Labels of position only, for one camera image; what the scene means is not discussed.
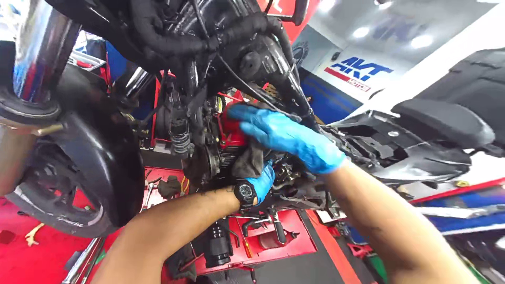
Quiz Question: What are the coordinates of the blue red lettered sign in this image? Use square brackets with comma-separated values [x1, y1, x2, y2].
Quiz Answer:
[324, 56, 394, 93]

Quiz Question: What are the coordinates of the black motorcycle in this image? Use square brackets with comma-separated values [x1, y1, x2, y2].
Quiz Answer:
[0, 0, 505, 239]

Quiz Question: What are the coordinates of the person's right hand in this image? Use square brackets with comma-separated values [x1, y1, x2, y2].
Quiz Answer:
[227, 103, 347, 175]

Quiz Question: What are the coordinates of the black motorcycle seat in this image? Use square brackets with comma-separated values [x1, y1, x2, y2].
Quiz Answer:
[391, 99, 495, 151]

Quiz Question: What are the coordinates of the person's right forearm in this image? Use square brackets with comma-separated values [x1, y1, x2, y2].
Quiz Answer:
[324, 159, 482, 284]

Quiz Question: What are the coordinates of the black coil shock absorber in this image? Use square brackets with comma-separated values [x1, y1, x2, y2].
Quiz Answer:
[169, 106, 195, 159]

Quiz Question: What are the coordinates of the red engine cover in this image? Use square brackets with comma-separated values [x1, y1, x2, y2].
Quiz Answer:
[217, 90, 250, 150]

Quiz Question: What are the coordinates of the black digital wristwatch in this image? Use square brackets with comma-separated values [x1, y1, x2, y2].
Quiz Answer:
[234, 178, 257, 210]

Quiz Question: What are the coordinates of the black cylindrical container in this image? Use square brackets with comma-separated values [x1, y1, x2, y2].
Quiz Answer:
[204, 222, 233, 269]

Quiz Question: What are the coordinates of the thick chrome fork tube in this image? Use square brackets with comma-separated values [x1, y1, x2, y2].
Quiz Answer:
[0, 0, 82, 196]

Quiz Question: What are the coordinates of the crumpled dark rag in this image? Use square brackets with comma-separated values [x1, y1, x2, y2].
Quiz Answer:
[157, 175, 182, 199]

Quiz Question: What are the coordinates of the thick black corrugated hose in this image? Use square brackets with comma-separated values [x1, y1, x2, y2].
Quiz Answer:
[130, 0, 290, 56]

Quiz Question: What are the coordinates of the person's left hand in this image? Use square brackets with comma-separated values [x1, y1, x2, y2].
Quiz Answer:
[245, 160, 276, 206]

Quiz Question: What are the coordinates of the glossy black front fender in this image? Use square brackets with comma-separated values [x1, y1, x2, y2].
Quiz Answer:
[37, 61, 146, 228]

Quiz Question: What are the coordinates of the black hex key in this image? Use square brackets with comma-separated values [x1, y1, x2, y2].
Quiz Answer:
[225, 224, 241, 248]

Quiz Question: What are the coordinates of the black front wheel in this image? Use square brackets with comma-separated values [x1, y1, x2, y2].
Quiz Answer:
[5, 63, 131, 239]

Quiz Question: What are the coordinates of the thin chrome fork tube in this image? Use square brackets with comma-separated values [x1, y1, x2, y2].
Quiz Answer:
[112, 61, 156, 108]

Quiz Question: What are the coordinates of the black handled ratchet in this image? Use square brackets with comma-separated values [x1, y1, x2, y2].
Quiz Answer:
[271, 206, 287, 244]

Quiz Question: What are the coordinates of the clear red liquid bottle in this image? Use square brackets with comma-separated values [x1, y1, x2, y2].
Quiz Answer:
[258, 230, 300, 250]

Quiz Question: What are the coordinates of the red yellow handled screwdriver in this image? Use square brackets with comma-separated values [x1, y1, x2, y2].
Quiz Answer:
[236, 217, 253, 259]

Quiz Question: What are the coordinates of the silver wrench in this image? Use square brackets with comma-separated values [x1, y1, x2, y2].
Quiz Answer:
[143, 177, 162, 210]

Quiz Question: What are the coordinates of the red lift table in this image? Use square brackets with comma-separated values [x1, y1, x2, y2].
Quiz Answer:
[141, 166, 318, 277]

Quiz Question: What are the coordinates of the dark grey cloth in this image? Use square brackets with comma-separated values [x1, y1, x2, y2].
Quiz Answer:
[231, 139, 265, 179]

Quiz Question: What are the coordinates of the person's left forearm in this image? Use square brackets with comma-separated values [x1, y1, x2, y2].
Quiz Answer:
[91, 185, 241, 284]

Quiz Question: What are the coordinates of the grey parts tray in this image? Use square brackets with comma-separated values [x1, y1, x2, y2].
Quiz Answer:
[68, 50, 106, 72]

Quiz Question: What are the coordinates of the blue shelf with red edge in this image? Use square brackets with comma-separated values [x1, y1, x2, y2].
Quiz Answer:
[346, 177, 505, 245]

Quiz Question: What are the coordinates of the pale yellow branched piece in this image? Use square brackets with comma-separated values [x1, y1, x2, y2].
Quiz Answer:
[25, 223, 46, 247]

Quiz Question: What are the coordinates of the long silver metal bar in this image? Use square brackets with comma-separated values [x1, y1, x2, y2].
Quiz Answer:
[62, 237, 104, 284]

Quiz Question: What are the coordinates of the crumpled black cloth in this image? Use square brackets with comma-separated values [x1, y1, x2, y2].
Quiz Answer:
[165, 242, 198, 282]

